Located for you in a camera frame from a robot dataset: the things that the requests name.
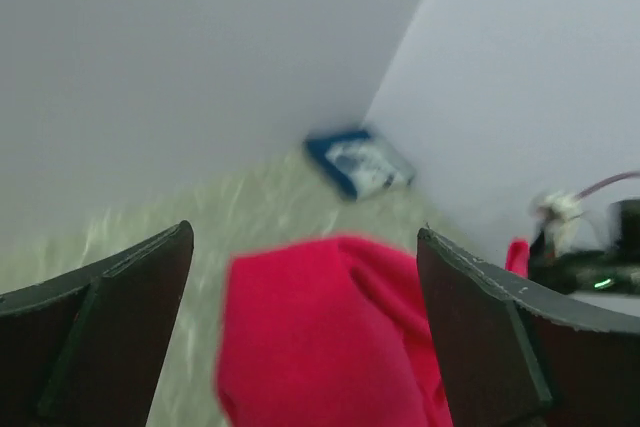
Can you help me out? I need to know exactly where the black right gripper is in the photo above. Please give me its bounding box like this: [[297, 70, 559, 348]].
[[527, 200, 639, 295]]

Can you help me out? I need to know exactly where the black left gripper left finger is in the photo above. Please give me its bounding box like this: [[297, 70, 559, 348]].
[[1, 221, 194, 426]]

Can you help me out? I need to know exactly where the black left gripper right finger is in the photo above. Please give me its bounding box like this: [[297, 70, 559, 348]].
[[417, 227, 639, 426]]

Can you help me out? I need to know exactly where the bright red t-shirt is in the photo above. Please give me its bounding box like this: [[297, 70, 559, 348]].
[[215, 234, 530, 427]]

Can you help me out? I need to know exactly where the folded blue printed t-shirt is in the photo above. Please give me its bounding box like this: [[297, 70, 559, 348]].
[[303, 128, 416, 201]]

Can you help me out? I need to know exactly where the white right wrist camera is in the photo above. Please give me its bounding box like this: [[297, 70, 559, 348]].
[[531, 191, 584, 258]]

